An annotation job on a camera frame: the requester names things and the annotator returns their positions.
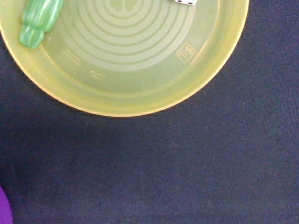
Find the green toy cucumber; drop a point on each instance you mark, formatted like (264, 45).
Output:
(38, 17)

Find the black tablecloth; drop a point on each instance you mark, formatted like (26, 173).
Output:
(227, 155)

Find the yellow plastic plate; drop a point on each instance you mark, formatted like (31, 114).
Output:
(126, 58)

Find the purple plastic bowl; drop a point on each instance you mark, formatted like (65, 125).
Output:
(5, 210)

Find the white die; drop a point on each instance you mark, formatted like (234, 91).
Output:
(187, 2)

